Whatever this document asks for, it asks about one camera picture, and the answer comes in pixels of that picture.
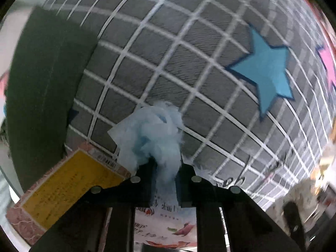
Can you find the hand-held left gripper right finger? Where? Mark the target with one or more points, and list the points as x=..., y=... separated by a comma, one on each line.
x=185, y=189

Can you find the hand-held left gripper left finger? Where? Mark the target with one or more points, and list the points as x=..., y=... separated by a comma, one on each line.
x=147, y=189

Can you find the light blue fluffy puff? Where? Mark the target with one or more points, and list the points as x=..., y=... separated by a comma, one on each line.
x=155, y=139

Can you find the white cardboard box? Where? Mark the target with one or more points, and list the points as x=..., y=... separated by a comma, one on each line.
x=47, y=84

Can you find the floral tissue packet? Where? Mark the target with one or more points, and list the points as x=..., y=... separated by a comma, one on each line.
x=168, y=223

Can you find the black hair clip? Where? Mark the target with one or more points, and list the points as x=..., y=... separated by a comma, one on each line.
x=232, y=181

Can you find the pink patterned box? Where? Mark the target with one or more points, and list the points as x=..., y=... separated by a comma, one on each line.
x=65, y=186

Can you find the grey checkered star blanket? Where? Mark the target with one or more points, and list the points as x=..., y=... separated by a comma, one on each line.
x=183, y=57

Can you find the pile of snack packets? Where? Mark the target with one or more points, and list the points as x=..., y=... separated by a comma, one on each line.
x=323, y=168

